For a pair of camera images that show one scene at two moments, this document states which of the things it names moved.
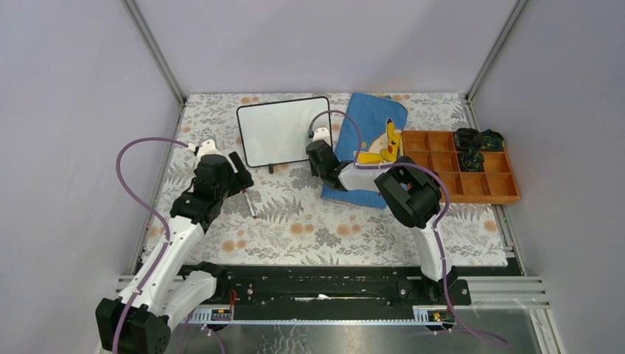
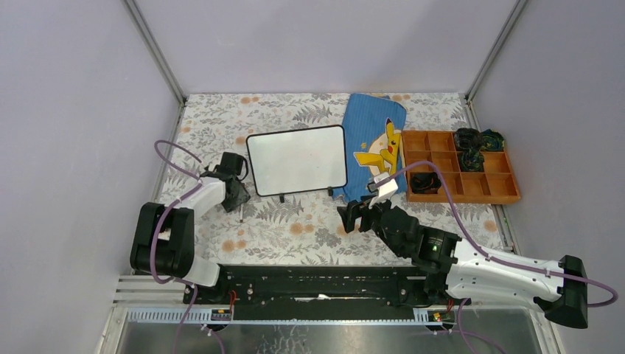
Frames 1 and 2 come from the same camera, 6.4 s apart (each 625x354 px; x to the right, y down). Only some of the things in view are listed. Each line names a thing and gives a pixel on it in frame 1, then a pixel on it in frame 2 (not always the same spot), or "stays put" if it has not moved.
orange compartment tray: (497, 184) stays put
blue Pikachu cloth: (382, 119) stays put
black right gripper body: (316, 171) -> (374, 223)
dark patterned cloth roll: (493, 141) stays put
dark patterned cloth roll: (467, 139) stays put
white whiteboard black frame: (276, 133) -> (297, 161)
